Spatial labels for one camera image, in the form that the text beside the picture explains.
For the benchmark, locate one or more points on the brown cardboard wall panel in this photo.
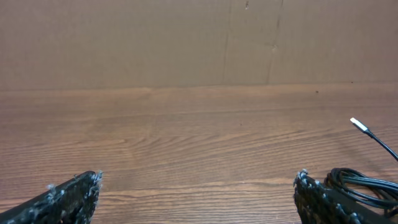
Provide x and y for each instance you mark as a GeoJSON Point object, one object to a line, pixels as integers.
{"type": "Point", "coordinates": [58, 45]}

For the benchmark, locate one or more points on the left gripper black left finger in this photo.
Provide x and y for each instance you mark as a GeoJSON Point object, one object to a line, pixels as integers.
{"type": "Point", "coordinates": [72, 202]}

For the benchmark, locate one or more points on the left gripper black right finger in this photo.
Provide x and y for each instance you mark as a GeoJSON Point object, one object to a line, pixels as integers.
{"type": "Point", "coordinates": [345, 196]}

